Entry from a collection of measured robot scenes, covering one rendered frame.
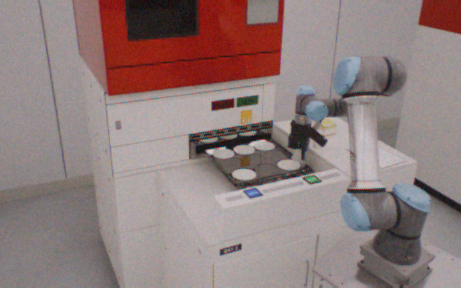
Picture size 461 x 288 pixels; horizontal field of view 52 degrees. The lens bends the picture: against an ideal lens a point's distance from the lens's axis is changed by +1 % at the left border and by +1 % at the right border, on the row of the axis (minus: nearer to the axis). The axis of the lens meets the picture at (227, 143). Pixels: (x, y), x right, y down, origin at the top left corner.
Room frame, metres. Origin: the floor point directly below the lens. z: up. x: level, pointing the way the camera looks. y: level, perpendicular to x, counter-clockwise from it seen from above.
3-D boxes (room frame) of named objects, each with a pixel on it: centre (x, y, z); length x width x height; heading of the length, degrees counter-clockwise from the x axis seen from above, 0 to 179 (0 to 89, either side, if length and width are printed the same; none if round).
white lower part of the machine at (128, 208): (2.35, 0.29, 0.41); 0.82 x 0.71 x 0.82; 115
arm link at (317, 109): (1.75, -0.36, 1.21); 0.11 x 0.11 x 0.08; 12
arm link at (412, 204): (1.27, -0.56, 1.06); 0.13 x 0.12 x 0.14; 102
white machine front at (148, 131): (2.04, 0.15, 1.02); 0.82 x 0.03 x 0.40; 115
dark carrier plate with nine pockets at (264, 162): (1.92, -0.12, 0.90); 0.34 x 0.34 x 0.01; 25
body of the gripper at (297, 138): (1.85, -0.31, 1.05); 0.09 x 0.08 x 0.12; 69
